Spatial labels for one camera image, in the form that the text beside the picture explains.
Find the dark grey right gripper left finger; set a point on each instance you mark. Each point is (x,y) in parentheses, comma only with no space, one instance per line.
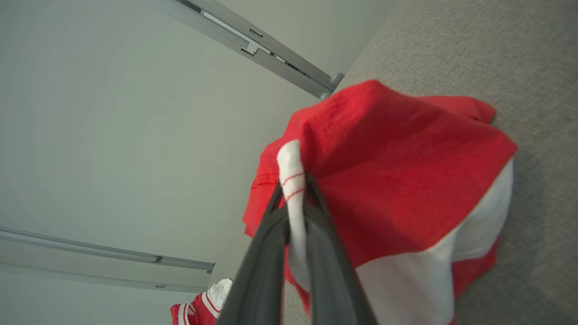
(259,271)

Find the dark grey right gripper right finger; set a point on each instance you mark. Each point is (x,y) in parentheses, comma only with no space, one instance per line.
(332,280)

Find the red Bulls basketball jersey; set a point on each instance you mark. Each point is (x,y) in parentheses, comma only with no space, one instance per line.
(384,171)

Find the red shorts with white stripe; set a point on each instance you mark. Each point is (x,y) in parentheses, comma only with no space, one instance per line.
(203,309)

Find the grey wall rail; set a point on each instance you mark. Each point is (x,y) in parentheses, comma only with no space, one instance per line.
(90,249)

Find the grey partition post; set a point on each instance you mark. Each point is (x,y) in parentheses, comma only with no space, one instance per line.
(271,63)
(282,47)

